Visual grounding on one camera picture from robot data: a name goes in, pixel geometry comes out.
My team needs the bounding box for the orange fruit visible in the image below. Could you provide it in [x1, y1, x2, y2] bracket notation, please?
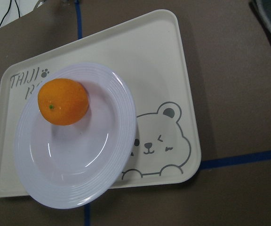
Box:
[37, 78, 89, 126]

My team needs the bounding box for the white round plate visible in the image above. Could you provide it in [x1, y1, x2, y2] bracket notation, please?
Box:
[14, 63, 137, 209]

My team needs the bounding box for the cream bear tray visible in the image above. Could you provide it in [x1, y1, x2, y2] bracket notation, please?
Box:
[0, 9, 201, 197]

